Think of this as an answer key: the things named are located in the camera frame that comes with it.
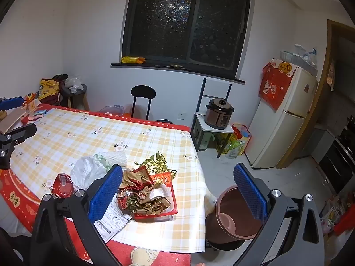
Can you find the clear plastic bag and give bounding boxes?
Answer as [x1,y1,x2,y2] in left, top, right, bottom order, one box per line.
[64,76,84,93]

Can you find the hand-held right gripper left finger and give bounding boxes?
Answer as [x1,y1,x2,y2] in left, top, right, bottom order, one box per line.
[30,164,124,266]

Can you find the yellow clothes pile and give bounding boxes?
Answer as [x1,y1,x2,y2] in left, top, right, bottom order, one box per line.
[38,75,68,103]

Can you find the red printed tablecloth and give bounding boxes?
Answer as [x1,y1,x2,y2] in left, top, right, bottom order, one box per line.
[0,102,208,266]

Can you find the red cardboard box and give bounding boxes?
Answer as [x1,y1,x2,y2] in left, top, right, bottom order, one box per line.
[119,165,178,222]

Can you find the white foam fruit net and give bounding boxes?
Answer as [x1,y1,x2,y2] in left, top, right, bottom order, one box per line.
[98,150,128,169]

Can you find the cardboard piece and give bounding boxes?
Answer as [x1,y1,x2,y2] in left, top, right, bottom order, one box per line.
[0,108,27,133]

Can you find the wooden door frame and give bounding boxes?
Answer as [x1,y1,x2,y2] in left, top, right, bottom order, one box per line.
[276,19,355,169]

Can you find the brown pressure cooker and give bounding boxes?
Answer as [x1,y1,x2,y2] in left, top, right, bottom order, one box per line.
[205,98,235,130]

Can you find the yellow snack packet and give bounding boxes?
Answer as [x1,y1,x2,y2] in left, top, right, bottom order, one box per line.
[121,56,146,64]

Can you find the colourful shopping bag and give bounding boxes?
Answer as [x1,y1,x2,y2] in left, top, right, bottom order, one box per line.
[225,123,252,159]

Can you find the black kitchen oven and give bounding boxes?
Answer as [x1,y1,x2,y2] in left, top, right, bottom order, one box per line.
[319,122,355,194]

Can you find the red bags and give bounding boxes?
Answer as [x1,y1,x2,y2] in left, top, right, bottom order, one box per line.
[320,194,355,236]

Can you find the red snack packet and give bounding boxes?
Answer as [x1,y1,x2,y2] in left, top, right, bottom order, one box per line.
[52,173,75,198]

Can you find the white fridge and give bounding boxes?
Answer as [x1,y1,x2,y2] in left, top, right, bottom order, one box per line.
[244,58,319,169]

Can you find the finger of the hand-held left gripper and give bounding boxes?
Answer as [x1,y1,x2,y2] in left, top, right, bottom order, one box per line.
[0,123,37,170]
[0,96,24,112]

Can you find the green white packet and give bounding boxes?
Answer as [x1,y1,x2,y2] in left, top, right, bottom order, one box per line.
[93,154,111,172]

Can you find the red printed cloth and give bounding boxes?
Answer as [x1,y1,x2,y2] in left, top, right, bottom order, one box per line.
[258,59,298,111]

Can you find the black metal chair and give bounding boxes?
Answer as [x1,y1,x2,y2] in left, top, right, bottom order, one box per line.
[130,85,174,124]

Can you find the brown paper wrapper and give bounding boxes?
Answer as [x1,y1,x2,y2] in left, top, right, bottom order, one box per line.
[116,169,172,214]

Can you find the green plastic jug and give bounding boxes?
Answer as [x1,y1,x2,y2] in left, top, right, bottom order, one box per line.
[200,133,215,150]

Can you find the white plastic bag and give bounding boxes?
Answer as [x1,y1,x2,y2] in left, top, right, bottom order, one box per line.
[71,156,107,190]

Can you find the brown plastic trash bin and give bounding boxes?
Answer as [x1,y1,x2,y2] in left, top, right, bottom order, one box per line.
[205,186,267,251]

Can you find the colourful small packets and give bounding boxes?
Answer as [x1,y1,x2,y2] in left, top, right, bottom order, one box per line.
[22,94,53,122]

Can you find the printed paper leaflet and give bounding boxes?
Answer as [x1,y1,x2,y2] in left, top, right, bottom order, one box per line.
[94,199,131,241]

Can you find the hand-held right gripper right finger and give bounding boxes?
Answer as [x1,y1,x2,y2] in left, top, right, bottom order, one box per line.
[233,163,325,266]

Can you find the clear plastic containers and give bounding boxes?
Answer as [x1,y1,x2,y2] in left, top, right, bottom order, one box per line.
[280,44,318,70]

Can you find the dark window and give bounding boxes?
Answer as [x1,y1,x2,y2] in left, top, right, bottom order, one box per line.
[111,0,253,86]

